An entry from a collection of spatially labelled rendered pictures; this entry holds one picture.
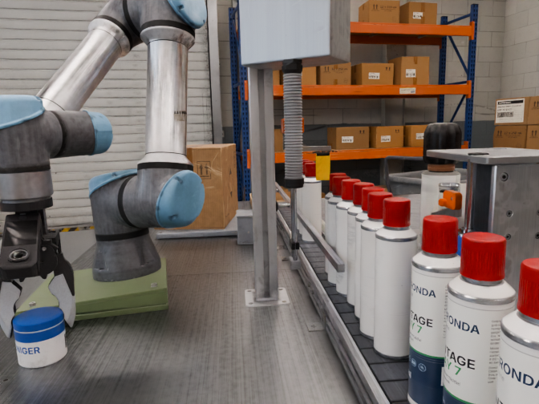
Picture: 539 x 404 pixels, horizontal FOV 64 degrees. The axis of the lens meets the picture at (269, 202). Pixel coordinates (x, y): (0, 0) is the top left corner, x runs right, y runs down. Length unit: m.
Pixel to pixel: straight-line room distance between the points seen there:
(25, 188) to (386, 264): 0.51
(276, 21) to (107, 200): 0.50
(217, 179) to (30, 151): 0.80
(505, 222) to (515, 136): 4.13
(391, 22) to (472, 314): 5.00
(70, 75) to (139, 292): 0.44
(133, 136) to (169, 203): 4.34
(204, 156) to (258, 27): 0.70
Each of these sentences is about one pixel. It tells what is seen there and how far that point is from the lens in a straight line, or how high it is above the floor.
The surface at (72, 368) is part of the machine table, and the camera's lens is 0.75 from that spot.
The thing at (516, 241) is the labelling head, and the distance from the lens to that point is 0.50.
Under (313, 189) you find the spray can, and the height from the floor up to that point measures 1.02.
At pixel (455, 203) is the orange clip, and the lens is 0.57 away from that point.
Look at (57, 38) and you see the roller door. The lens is 5.36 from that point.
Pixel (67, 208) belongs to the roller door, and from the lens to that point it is 5.35.
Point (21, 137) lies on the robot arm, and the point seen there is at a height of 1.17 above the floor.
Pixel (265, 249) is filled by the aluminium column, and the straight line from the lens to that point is 0.87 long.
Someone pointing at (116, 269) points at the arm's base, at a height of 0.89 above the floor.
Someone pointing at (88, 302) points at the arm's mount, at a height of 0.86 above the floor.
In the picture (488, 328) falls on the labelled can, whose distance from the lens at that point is 0.40.
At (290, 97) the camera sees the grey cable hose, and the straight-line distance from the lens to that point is 0.72.
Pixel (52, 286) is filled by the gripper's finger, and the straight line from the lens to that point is 0.76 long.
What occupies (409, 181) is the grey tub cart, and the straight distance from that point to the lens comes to 3.21.
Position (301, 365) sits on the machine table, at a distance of 0.68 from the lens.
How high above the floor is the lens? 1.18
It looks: 10 degrees down
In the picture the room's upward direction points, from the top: 2 degrees counter-clockwise
